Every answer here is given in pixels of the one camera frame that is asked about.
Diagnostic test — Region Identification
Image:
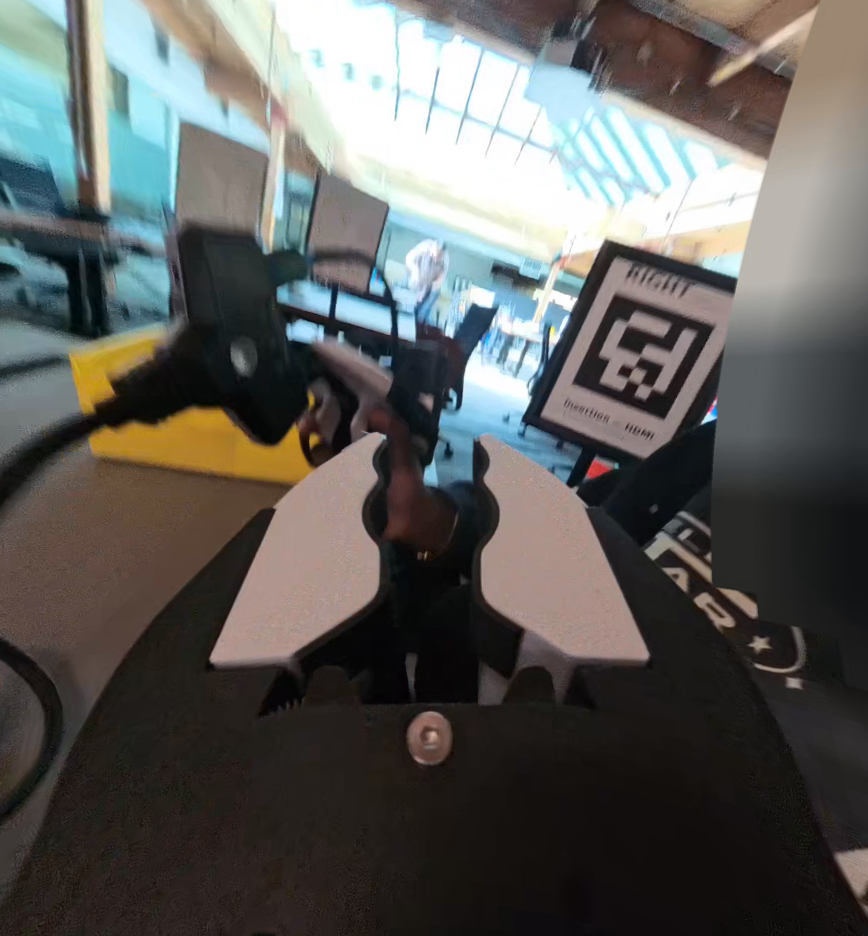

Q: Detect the grey rectangular panel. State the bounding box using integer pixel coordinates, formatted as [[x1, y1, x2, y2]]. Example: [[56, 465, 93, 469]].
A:
[[173, 123, 270, 238], [306, 172, 391, 293]]

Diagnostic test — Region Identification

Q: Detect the wooden office desk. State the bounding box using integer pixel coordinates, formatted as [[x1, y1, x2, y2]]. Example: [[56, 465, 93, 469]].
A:
[[0, 205, 164, 337]]

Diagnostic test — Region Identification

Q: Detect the long black hdmi cable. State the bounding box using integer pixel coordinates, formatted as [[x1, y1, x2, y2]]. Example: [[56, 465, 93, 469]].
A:
[[0, 322, 208, 849]]

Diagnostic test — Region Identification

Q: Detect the black office chair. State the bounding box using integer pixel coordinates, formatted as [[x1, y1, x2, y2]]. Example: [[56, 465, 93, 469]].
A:
[[444, 303, 501, 410]]

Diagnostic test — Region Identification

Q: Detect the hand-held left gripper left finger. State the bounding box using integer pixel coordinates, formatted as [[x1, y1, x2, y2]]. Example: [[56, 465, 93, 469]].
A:
[[209, 433, 389, 671]]

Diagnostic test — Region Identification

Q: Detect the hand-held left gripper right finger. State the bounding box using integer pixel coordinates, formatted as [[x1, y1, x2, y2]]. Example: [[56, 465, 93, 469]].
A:
[[472, 434, 652, 681]]

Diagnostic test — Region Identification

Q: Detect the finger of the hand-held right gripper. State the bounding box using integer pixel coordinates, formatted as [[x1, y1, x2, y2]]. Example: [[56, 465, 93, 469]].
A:
[[311, 341, 396, 402]]

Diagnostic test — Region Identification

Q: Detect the black switch box with button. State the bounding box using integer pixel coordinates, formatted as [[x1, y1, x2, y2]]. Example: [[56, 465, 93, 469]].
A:
[[176, 227, 310, 445]]

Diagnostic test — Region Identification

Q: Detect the black white marker sign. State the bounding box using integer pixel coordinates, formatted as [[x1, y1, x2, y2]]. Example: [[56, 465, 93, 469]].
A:
[[521, 240, 739, 463]]

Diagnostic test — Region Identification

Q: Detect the person's right hand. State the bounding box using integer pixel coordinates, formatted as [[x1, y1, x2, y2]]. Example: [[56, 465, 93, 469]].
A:
[[364, 406, 464, 564]]

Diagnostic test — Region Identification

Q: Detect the yellow plastic bin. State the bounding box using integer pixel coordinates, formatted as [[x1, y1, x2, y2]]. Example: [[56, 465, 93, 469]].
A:
[[68, 324, 327, 487]]

